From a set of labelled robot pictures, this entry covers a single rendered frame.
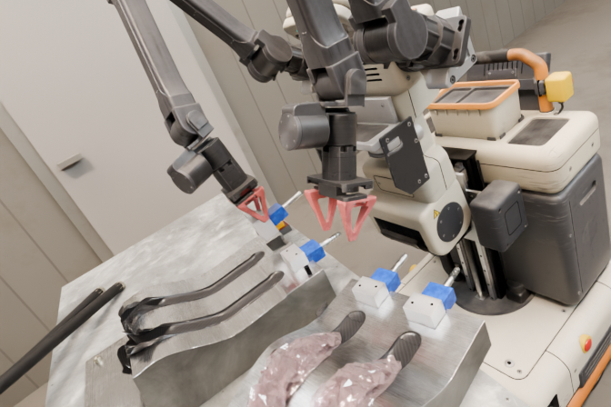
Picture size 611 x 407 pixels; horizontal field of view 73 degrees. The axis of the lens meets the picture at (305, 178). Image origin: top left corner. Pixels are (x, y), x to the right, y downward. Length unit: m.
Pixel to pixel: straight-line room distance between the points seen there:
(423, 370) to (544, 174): 0.66
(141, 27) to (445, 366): 0.82
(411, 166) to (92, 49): 2.00
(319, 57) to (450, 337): 0.45
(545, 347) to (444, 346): 0.74
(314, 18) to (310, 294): 0.50
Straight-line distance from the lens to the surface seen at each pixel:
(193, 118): 0.84
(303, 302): 0.83
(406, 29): 0.71
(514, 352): 1.39
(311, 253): 0.85
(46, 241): 2.69
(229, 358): 0.83
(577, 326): 1.44
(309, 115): 0.62
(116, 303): 1.34
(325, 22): 0.64
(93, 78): 2.56
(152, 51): 0.92
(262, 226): 0.90
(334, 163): 0.65
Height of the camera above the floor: 1.37
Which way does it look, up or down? 24 degrees down
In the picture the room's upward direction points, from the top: 24 degrees counter-clockwise
